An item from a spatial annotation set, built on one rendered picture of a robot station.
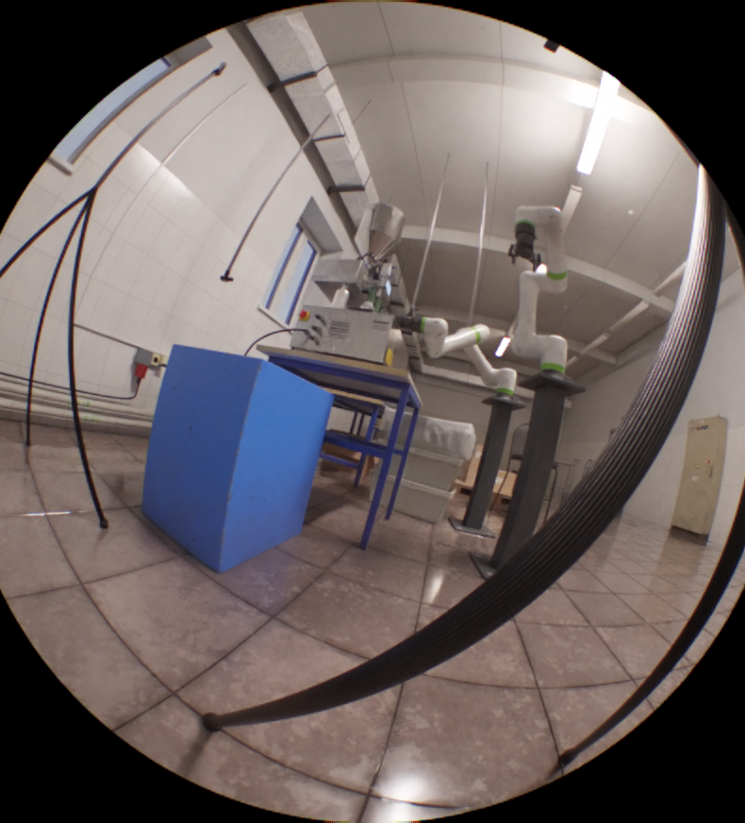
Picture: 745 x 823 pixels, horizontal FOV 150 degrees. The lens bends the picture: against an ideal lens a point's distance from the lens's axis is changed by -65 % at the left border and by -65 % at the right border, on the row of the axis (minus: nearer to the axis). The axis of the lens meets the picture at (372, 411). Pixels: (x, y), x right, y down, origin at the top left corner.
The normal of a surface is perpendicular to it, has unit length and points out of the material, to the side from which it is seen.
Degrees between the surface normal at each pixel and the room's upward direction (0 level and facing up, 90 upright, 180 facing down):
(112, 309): 90
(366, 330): 90
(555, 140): 180
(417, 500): 96
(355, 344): 90
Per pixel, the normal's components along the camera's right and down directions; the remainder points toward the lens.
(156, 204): 0.94, 0.23
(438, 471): -0.40, -0.06
